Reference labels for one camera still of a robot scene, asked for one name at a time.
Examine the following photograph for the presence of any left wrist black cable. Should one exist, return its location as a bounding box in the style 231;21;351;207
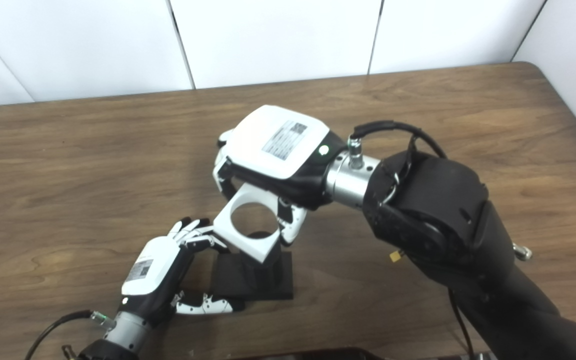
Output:
24;310;105;360

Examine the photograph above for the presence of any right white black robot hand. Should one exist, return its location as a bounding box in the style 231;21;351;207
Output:
213;104;349;246

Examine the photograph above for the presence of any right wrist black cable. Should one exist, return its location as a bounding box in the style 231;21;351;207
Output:
350;120;475;360

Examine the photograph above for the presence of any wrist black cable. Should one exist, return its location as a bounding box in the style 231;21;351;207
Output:
24;310;105;360
350;120;475;360

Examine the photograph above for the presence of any black peg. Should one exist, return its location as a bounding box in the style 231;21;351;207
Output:
211;231;294;301

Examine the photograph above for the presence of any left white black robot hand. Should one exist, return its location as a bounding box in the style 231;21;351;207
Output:
118;217;234;328

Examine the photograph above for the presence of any white square piece with hole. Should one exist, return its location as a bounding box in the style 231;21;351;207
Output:
213;182;289;264

